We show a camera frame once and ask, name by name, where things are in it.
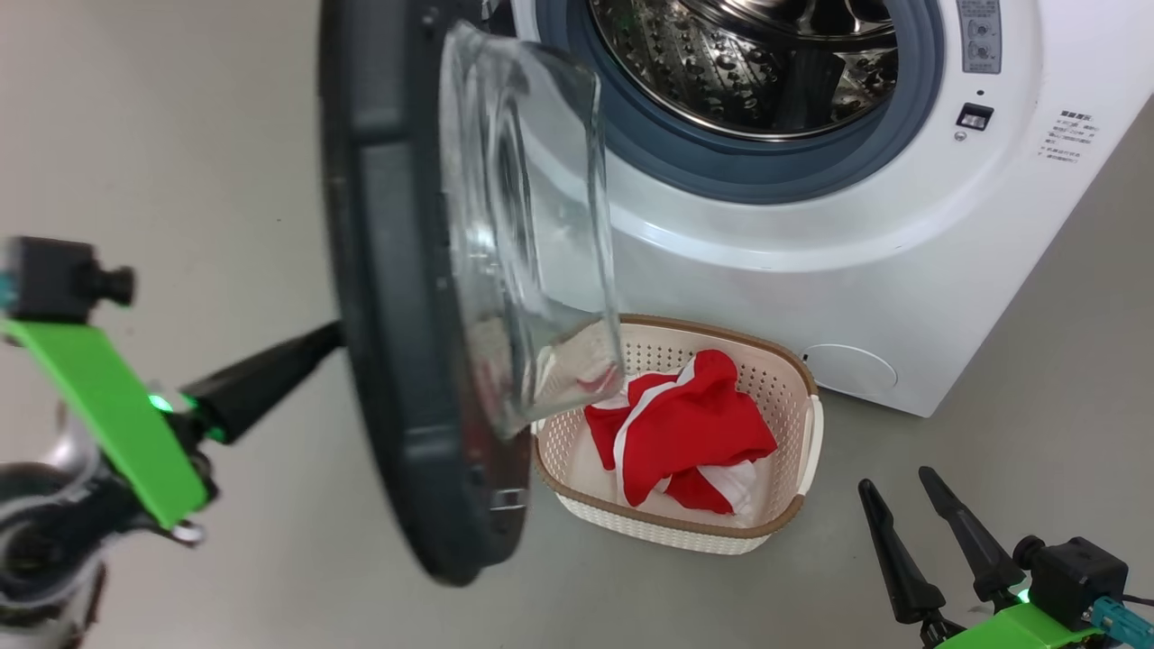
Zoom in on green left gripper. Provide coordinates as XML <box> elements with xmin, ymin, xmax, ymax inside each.
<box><xmin>0</xmin><ymin>320</ymin><xmax>346</xmax><ymax>544</ymax></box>

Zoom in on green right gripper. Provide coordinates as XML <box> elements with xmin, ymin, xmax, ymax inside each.
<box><xmin>856</xmin><ymin>466</ymin><xmax>1106</xmax><ymax>649</ymax></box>

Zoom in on dark round glass washer door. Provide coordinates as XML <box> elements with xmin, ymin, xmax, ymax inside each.
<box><xmin>317</xmin><ymin>0</ymin><xmax>626</xmax><ymax>588</ymax></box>

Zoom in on red and white clothes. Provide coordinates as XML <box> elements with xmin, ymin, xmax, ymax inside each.
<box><xmin>577</xmin><ymin>349</ymin><xmax>779</xmax><ymax>517</ymax></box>

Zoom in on cream perforated laundry basket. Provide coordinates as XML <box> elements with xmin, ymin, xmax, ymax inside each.
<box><xmin>531</xmin><ymin>313</ymin><xmax>825</xmax><ymax>556</ymax></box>

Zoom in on white washing machine body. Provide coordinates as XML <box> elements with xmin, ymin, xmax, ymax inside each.
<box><xmin>482</xmin><ymin>0</ymin><xmax>1154</xmax><ymax>418</ymax></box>

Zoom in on grey rubber door gasket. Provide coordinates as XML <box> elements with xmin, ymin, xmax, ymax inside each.
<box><xmin>534</xmin><ymin>0</ymin><xmax>947</xmax><ymax>206</ymax></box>

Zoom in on round white filter cover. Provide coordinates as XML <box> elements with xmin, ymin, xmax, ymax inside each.
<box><xmin>802</xmin><ymin>343</ymin><xmax>900</xmax><ymax>395</ymax></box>

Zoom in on grey warning label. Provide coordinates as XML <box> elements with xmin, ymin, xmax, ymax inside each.
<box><xmin>957</xmin><ymin>0</ymin><xmax>1003</xmax><ymax>76</ymax></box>

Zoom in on steel washer drum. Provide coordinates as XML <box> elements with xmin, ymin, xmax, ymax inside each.
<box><xmin>588</xmin><ymin>0</ymin><xmax>901</xmax><ymax>142</ymax></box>

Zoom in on teal right camera cable connector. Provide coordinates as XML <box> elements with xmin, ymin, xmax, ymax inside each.
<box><xmin>1089</xmin><ymin>595</ymin><xmax>1154</xmax><ymax>646</ymax></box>

